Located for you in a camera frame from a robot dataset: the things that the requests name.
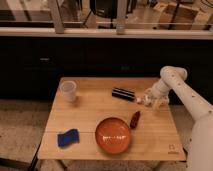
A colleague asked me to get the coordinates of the dark red chili pepper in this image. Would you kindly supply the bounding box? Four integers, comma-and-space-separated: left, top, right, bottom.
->
130, 111, 141, 129

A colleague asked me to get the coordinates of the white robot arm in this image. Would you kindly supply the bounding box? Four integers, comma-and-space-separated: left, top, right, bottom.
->
141, 66, 213, 171

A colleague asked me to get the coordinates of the black office chair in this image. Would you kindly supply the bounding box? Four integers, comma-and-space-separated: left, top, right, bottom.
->
82, 0, 138, 29

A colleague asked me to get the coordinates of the blue sponge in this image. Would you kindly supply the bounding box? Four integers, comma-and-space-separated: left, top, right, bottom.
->
57, 129, 80, 148

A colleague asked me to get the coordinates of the orange bowl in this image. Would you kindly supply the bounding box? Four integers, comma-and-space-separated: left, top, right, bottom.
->
95, 117, 132, 154

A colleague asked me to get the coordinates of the black cable right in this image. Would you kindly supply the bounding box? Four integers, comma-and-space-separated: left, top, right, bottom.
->
181, 146, 188, 163

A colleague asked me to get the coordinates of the black bottle with white cap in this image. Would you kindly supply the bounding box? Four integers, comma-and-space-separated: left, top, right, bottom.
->
112, 88, 135, 101

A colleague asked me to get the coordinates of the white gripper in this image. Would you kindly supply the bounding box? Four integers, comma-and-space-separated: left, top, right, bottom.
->
136, 94, 169, 110

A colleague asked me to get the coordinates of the translucent plastic cup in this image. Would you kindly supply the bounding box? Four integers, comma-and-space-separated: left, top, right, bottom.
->
59, 81, 77, 102

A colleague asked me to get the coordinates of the cardboard box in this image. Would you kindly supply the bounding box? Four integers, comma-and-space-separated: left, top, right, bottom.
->
153, 2, 198, 30

